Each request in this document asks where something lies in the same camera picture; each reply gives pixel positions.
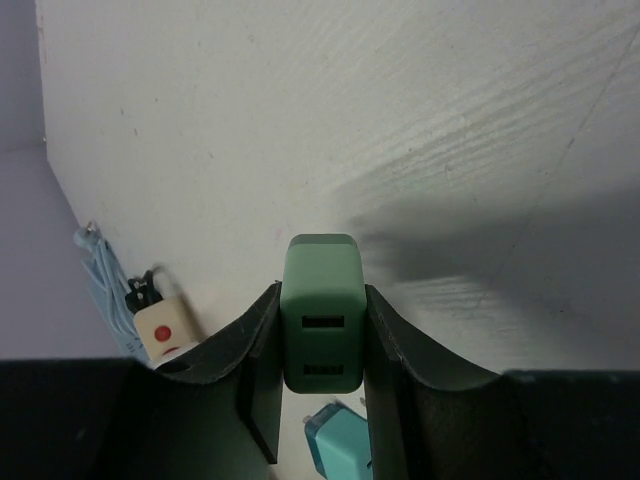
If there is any beige power strip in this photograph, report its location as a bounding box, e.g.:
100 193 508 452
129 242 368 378
134 296 202 365

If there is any light blue power strip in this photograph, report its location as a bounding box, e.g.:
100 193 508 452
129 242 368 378
82 259 149 364

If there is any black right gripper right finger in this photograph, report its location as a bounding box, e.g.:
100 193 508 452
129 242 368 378
364 287 639 479

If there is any black power cable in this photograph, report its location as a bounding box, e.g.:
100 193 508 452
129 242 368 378
124 264 201 346

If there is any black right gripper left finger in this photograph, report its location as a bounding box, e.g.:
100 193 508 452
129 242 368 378
1 284 281 479

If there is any green plug adapter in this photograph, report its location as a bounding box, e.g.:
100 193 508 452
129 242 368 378
279 233 367 394

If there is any teal plug adapter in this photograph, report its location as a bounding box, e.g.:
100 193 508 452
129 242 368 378
304 402 373 480

